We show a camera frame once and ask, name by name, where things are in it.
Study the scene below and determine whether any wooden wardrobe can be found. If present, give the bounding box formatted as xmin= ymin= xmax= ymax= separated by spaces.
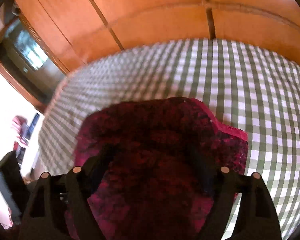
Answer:
xmin=11 ymin=0 xmax=300 ymax=77

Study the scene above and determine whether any red striped cloth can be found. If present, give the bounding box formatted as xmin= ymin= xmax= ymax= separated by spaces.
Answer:
xmin=12 ymin=115 xmax=31 ymax=147

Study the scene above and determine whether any red floral garment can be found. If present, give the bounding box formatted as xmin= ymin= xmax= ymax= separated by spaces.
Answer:
xmin=65 ymin=97 xmax=248 ymax=240

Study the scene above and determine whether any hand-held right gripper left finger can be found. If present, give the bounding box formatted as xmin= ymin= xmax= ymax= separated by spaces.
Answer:
xmin=21 ymin=144 xmax=115 ymax=240

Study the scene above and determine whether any dark glass panel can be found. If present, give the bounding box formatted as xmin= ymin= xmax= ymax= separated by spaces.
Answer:
xmin=0 ymin=17 xmax=65 ymax=105

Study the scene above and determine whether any black box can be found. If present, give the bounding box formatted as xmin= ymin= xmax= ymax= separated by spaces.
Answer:
xmin=0 ymin=151 xmax=28 ymax=222

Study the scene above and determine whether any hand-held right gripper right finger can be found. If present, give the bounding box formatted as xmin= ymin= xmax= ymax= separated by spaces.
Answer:
xmin=187 ymin=145 xmax=282 ymax=240

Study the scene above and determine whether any green checked bedsheet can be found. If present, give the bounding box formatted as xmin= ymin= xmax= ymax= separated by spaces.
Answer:
xmin=37 ymin=38 xmax=300 ymax=240

